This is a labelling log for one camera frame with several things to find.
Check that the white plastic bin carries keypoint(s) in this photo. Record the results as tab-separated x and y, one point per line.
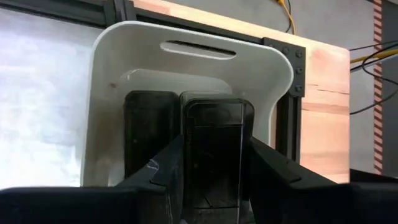
140	53

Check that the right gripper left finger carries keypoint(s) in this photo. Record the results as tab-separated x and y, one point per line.
174	174

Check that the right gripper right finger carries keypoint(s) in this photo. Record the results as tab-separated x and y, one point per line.
270	193

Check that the green spice tin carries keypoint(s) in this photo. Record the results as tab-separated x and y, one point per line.
217	140
149	124

